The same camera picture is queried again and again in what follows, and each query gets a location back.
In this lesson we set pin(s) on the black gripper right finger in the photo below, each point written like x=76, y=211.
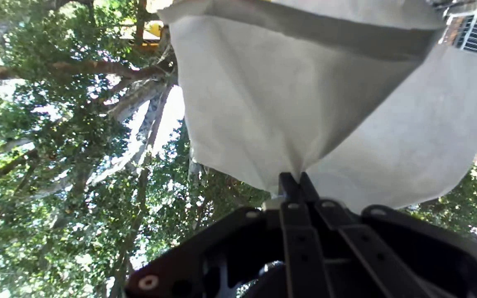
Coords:
x=369, y=253

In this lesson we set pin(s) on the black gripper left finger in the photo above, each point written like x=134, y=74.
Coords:
x=306, y=276

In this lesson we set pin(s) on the white tissue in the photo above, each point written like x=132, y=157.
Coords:
x=357, y=95

